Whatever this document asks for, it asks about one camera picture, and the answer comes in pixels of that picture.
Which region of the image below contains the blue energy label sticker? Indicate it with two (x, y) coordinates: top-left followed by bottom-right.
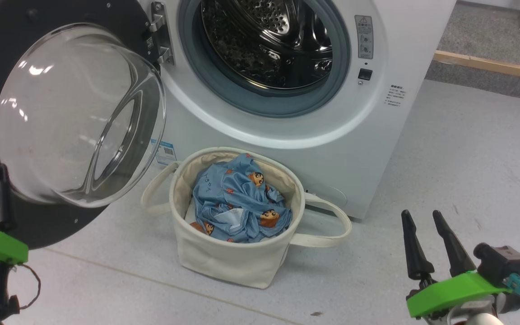
(151, 139), (177, 166)

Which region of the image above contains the metal door hinge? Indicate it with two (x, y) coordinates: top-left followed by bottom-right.
(149, 1), (175, 65)

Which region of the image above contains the cream canvas laundry basket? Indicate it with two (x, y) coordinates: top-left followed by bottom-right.
(140, 147), (352, 289)

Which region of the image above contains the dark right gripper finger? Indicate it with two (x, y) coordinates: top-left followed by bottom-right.
(432, 210), (476, 277)
(401, 210), (435, 280)

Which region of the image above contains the steel washer drum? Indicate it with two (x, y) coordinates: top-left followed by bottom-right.
(201, 0), (333, 90)

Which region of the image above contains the round white filter cover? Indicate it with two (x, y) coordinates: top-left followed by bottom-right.
(307, 184), (348, 208)

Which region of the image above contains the grey rubber door gasket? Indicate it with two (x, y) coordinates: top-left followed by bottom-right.
(178, 0), (352, 118)

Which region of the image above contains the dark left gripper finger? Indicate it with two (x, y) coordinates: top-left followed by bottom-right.
(0, 163), (17, 232)

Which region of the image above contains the blue cartoon print garment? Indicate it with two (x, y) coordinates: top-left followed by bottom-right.
(192, 153), (293, 243)

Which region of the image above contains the grey warning sticker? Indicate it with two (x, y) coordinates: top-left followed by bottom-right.
(355, 15), (374, 60)

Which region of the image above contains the white front-load washing machine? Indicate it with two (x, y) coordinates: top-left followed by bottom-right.
(138, 0), (457, 221)

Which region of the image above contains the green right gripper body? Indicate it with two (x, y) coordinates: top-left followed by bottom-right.
(407, 271), (511, 325)

